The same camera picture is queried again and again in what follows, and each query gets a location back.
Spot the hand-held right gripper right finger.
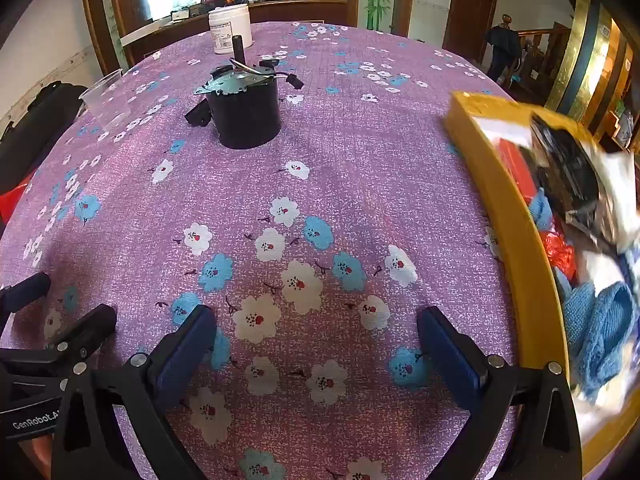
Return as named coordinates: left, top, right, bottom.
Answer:
left=416, top=306, right=583, bottom=480

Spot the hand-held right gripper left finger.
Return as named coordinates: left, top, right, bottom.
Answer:
left=51, top=304, right=218, bottom=480

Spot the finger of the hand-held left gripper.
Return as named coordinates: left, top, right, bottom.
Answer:
left=0, top=272, right=52, bottom=333
left=0, top=304, right=117, bottom=375

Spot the yellow cardboard box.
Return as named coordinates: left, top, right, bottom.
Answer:
left=445, top=91, right=640, bottom=480

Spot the person's left hand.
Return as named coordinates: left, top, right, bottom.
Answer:
left=15, top=435, right=54, bottom=480

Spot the red plastic bag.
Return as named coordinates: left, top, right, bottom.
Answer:
left=542, top=230, right=576, bottom=276

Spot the red blue toy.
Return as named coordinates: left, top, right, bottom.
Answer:
left=555, top=280, right=638, bottom=403

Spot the black bag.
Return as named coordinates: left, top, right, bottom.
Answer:
left=0, top=80, right=88, bottom=196

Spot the white cloth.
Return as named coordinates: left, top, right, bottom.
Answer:
left=575, top=250, right=631, bottom=291

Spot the blue knitted cloth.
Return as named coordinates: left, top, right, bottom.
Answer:
left=527, top=187, right=556, bottom=231

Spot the clear plastic cup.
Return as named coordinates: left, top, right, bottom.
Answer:
left=79, top=68, right=132, bottom=131

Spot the small bag of coloured strips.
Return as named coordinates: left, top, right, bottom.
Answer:
left=497, top=139, right=538, bottom=201

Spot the purple floral tablecloth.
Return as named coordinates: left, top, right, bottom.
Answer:
left=0, top=21, right=556, bottom=480

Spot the black snack packet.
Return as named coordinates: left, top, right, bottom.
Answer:
left=530, top=114, right=608, bottom=233

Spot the person in dark jacket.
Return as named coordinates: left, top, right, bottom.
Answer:
left=484, top=12, right=523, bottom=83

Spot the wooden stair railing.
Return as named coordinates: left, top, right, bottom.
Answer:
left=517, top=22, right=573, bottom=106

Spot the white plastic jar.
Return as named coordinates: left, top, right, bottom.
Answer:
left=208, top=3, right=252, bottom=55

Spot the golden cabinet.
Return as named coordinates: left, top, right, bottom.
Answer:
left=542, top=0, right=640, bottom=151

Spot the wooden counter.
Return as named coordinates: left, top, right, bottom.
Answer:
left=120, top=0, right=351, bottom=61

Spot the brown wooden door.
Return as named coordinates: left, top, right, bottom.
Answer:
left=442, top=0, right=501, bottom=63

